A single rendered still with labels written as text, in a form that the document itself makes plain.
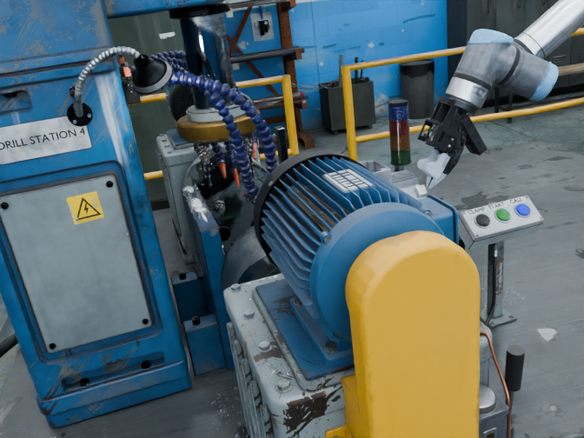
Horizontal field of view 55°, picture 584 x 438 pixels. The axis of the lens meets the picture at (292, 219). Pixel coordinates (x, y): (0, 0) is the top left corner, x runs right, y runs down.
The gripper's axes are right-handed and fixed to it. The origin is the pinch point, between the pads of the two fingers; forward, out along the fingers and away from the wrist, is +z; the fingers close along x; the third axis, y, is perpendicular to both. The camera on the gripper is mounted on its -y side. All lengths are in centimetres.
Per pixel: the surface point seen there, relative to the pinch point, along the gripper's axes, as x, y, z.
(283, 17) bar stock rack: -475, -87, -69
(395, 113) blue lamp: -33.9, -1.9, -13.0
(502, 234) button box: 22.4, -5.4, 2.9
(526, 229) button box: 21.7, -11.4, 0.5
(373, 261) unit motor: 72, 54, 3
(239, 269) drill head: 25, 48, 24
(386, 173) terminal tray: -1.0, 12.7, 1.4
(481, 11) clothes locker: -430, -273, -154
